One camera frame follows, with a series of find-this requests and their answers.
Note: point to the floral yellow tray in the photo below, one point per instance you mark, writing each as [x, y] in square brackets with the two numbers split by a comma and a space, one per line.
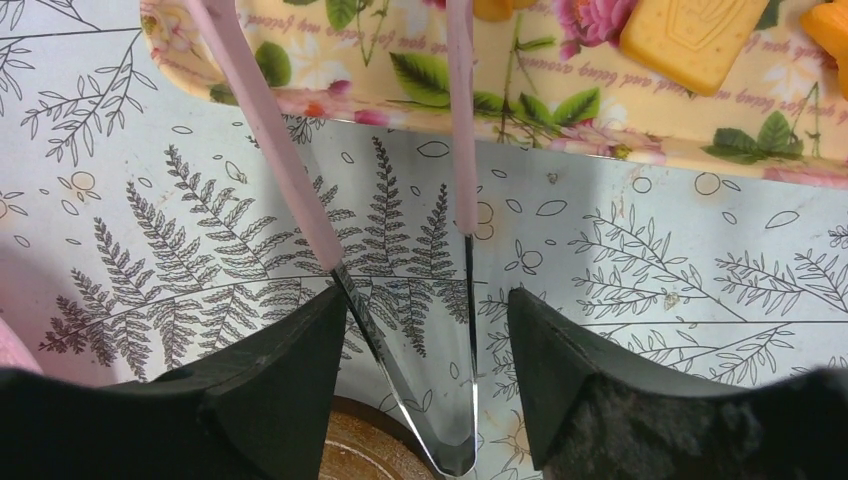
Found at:
[549, 76]

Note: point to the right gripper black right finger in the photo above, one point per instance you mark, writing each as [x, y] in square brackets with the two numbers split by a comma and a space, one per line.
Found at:
[595, 410]

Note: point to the pink three-tier cake stand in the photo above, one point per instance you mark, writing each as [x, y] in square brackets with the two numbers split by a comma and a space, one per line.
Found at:
[14, 353]

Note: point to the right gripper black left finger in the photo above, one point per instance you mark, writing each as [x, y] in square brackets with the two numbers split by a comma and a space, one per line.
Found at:
[257, 409]

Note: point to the orange fish shaped cookie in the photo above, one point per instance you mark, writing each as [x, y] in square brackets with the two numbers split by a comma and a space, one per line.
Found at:
[826, 25]

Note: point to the floral grey tablecloth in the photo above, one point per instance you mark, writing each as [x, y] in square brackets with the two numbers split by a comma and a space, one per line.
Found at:
[141, 229]

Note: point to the rectangular yellow biscuit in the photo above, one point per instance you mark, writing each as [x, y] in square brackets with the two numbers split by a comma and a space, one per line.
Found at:
[690, 42]

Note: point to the orange flower cookie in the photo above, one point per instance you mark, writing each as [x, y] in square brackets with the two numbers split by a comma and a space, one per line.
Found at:
[498, 10]

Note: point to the pink handled metal tongs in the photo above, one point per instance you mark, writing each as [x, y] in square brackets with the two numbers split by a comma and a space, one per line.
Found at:
[220, 29]

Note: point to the brown wooden saucer far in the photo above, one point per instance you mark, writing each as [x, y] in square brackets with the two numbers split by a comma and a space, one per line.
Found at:
[364, 443]

